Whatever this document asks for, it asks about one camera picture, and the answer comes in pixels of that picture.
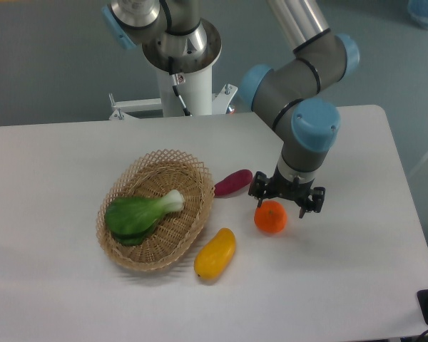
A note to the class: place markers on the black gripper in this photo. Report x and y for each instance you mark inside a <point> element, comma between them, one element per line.
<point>309,200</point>

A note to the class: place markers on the orange mandarin fruit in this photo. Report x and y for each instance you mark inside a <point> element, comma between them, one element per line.
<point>270,217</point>

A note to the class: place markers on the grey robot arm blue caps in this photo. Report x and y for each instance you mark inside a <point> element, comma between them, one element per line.
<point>286,99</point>

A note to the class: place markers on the purple sweet potato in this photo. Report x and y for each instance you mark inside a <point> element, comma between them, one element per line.
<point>233,182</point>

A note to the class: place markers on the yellow mango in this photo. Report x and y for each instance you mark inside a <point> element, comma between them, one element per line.
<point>215,256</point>

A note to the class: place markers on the woven bamboo basket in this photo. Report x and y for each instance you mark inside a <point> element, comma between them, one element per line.
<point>154,175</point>

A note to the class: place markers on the green bok choy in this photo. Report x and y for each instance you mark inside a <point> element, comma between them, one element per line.
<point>132,219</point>

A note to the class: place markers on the blue object top right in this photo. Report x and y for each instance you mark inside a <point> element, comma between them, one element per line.
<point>418,11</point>

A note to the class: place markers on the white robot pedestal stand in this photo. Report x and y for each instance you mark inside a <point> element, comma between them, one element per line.
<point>183,66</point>

